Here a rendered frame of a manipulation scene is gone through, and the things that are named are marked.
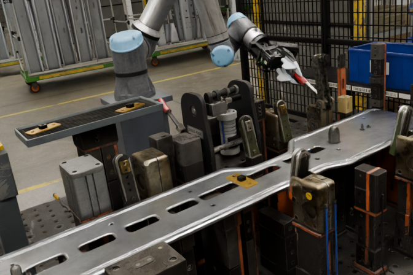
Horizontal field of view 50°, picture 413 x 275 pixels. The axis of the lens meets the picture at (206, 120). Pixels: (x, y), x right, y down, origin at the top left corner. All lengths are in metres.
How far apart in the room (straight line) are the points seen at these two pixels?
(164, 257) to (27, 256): 0.30
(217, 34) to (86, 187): 0.73
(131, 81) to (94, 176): 0.61
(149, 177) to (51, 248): 0.28
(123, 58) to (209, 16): 0.33
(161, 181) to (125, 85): 0.56
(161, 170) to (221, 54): 0.55
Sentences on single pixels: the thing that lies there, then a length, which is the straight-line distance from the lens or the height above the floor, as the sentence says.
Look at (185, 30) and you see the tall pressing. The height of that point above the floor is 0.53.
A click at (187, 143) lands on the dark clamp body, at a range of 1.16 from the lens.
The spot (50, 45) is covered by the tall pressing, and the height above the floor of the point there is 0.70.
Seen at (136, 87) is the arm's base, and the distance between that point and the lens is 1.56.
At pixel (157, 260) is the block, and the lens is 0.80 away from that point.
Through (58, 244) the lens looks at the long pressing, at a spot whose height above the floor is 1.00.
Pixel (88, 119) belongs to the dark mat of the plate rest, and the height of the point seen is 1.16.
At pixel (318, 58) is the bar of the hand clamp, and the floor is 1.21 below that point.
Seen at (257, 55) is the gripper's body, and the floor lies 1.21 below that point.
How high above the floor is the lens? 1.48
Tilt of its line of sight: 18 degrees down
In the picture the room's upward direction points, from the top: 7 degrees counter-clockwise
